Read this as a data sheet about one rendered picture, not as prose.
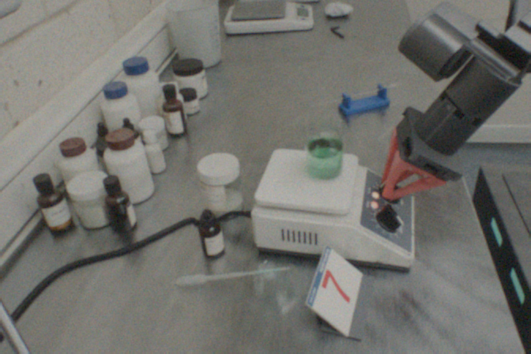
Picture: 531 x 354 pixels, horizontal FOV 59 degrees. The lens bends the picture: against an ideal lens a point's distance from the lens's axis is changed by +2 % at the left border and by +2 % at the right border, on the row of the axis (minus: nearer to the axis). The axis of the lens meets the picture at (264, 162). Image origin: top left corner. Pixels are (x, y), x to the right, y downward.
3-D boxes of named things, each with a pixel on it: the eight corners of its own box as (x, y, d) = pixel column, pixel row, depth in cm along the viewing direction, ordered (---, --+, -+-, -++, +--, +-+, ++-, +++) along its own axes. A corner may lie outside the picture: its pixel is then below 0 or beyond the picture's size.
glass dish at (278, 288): (300, 272, 59) (300, 259, 58) (297, 307, 54) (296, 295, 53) (257, 269, 60) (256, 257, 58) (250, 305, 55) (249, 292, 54)
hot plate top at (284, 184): (359, 160, 64) (359, 154, 64) (350, 216, 55) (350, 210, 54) (275, 152, 67) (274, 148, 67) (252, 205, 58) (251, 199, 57)
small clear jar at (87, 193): (71, 223, 70) (57, 188, 66) (99, 201, 74) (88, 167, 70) (99, 234, 68) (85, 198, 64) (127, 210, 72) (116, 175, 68)
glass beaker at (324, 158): (299, 167, 63) (296, 114, 59) (336, 160, 64) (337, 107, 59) (313, 193, 58) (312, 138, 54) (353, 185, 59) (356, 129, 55)
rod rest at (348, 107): (381, 97, 96) (382, 81, 94) (390, 104, 94) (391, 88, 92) (337, 108, 94) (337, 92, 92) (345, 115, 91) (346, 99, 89)
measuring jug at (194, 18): (198, 44, 131) (190, -12, 122) (240, 47, 126) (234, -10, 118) (163, 70, 117) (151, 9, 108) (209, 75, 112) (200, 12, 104)
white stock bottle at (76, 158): (108, 182, 78) (91, 130, 73) (107, 201, 74) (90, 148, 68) (73, 189, 77) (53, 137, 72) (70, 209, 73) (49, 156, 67)
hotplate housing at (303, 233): (412, 207, 67) (418, 161, 63) (412, 276, 57) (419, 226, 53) (263, 192, 73) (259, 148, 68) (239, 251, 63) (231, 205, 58)
